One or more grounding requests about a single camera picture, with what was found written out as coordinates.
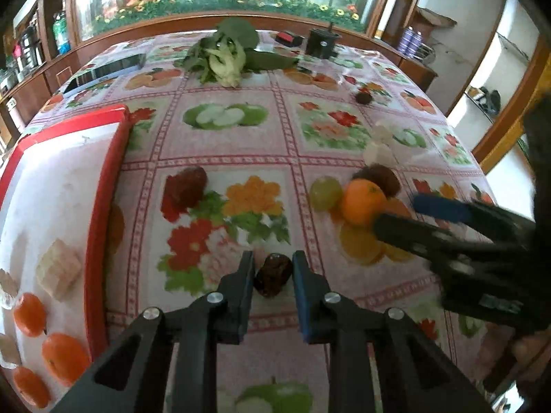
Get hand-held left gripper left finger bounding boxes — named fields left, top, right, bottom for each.
left=48, top=250, right=257, bottom=413

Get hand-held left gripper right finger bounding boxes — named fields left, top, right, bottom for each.
left=292, top=250, right=496, bottom=413

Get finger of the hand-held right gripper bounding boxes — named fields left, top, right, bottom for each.
left=412, top=193, right=534, bottom=246
left=372, top=211, right=470, bottom=267

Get dark dried date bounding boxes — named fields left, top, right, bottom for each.
left=253, top=253, right=294, bottom=298

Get brown round fruit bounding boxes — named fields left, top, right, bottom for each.
left=352, top=163, right=401, bottom=199

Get white fruit chunk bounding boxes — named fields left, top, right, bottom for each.
left=35, top=239, right=83, bottom=301
left=0, top=333, right=22, bottom=370
left=363, top=143, right=394, bottom=166
left=0, top=269, right=19, bottom=310

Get green grape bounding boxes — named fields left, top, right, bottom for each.
left=309, top=176, right=345, bottom=211

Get reddish dried date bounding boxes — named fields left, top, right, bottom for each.
left=164, top=167, right=208, bottom=207

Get red tray with white inside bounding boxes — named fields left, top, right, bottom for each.
left=0, top=104, right=132, bottom=413

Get person's right hand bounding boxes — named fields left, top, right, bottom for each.
left=482, top=331, right=551, bottom=401

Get black shoes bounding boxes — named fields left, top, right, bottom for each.
left=478, top=87, right=502, bottom=115

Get low wooden cabinet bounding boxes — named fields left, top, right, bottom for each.
left=379, top=36, right=437, bottom=93

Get black cylindrical holder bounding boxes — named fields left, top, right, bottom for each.
left=305, top=21, right=343, bottom=59

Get dark green cucumber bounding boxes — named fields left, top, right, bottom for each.
left=243, top=49, right=302, bottom=74

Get red and black box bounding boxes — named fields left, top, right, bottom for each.
left=275, top=31, right=304, bottom=48

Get bok choy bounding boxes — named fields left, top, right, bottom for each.
left=174, top=17, right=261, bottom=89

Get black smartphone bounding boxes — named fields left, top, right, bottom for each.
left=62, top=53, right=147, bottom=95

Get wooden shelving unit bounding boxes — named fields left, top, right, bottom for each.
left=0, top=0, right=78, bottom=138

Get green plastic bottle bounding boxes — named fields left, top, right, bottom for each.
left=52, top=11, right=72, bottom=55

